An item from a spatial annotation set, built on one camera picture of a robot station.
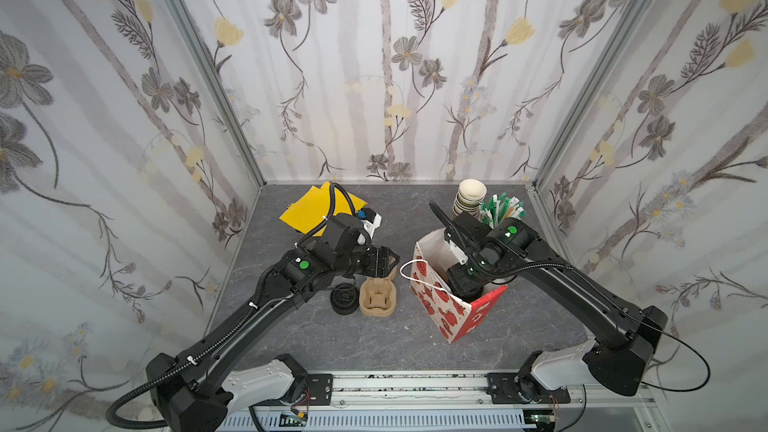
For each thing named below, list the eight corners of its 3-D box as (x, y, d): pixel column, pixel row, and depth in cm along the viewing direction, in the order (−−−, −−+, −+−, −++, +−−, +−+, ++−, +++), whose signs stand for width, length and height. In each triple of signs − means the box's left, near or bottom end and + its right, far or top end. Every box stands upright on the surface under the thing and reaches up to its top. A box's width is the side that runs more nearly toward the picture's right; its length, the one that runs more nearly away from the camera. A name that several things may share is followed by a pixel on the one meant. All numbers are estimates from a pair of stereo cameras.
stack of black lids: (331, 315, 88) (328, 309, 84) (334, 287, 94) (332, 280, 90) (357, 315, 88) (356, 309, 85) (359, 287, 94) (358, 280, 90)
